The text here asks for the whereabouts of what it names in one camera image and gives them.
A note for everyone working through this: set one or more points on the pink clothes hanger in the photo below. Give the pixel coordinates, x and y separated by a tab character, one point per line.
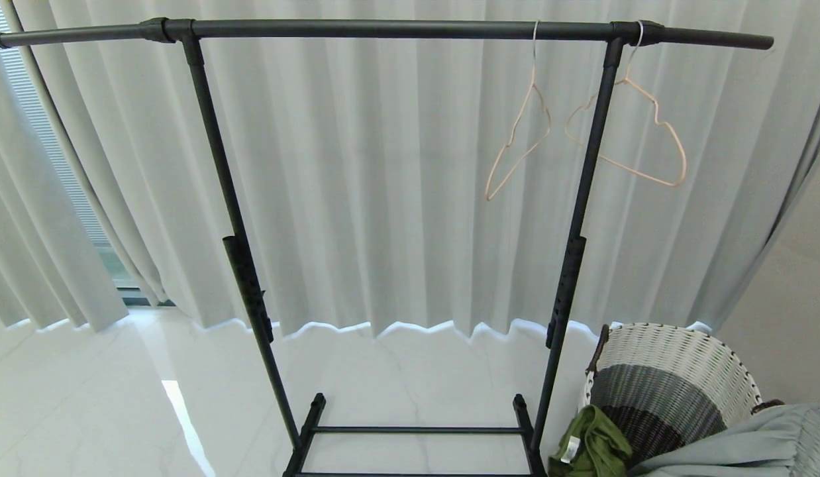
488	192
685	169

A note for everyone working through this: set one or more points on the green garment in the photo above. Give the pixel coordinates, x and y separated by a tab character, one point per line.
592	444

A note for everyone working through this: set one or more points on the black clothes rack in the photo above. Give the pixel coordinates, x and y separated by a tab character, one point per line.
383	29

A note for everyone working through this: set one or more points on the window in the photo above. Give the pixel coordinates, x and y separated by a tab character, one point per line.
115	265

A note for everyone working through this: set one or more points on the white curtain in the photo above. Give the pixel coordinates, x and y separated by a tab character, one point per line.
383	165
39	265

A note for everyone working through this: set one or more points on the white laundry basket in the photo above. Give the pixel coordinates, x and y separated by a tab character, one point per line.
681	351

